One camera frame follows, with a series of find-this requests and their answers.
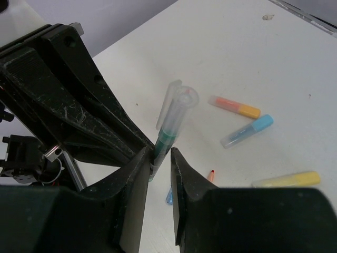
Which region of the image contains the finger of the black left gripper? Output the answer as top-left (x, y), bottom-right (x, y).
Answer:
top-left (41, 24), bottom-right (154, 149)
top-left (1, 47), bottom-right (144, 167)

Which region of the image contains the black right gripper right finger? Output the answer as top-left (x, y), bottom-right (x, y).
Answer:
top-left (171, 148), bottom-right (336, 252)

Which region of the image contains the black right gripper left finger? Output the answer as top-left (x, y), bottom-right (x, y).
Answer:
top-left (1, 148), bottom-right (151, 252)

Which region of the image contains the yellow highlighter marker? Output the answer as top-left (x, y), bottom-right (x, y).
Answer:
top-left (252, 171), bottom-right (321, 188)

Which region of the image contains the blue highlighter marker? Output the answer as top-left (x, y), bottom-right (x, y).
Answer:
top-left (220, 114), bottom-right (274, 149)

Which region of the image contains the orange highlighter marker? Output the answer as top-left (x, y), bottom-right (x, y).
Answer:
top-left (208, 95), bottom-right (261, 119)

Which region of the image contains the green gel pen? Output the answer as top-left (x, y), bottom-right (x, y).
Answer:
top-left (149, 80), bottom-right (199, 181)

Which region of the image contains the blue correction tape case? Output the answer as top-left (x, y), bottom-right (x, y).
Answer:
top-left (165, 188), bottom-right (173, 206)

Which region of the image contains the aluminium table frame rail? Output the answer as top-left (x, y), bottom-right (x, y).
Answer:
top-left (270, 0), bottom-right (336, 38)

